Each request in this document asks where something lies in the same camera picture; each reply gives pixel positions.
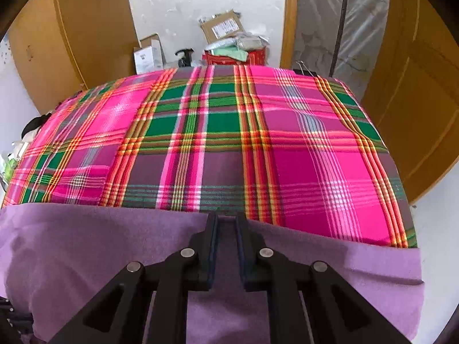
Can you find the wooden wardrobe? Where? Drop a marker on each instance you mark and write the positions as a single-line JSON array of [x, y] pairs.
[[82, 25]]

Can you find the clear plastic door curtain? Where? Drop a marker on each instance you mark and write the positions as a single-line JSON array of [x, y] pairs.
[[358, 25]]

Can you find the pink green plaid blanket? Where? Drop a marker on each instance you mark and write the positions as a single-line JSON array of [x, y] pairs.
[[222, 132]]

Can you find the red basket with clutter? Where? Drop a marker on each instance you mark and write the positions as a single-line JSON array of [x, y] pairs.
[[258, 58]]

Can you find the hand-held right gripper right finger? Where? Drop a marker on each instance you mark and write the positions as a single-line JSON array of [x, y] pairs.
[[241, 258]]

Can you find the grey plastic packets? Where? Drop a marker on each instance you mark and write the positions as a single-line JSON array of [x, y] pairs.
[[251, 41]]

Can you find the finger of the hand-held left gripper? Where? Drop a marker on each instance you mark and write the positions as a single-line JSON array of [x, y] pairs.
[[16, 317]]

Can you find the purple fleece pants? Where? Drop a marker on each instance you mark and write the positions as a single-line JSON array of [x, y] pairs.
[[107, 243]]

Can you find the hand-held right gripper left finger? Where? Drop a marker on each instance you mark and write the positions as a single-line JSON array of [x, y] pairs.
[[214, 258]]

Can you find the brown cardboard box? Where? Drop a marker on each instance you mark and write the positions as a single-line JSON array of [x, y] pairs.
[[222, 27]]

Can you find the wooden door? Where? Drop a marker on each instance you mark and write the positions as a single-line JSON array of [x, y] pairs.
[[412, 96]]

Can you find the white cardboard box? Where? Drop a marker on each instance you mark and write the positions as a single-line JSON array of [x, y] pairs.
[[149, 55]]

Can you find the light green packet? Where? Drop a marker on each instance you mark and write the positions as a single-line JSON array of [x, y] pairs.
[[226, 54]]

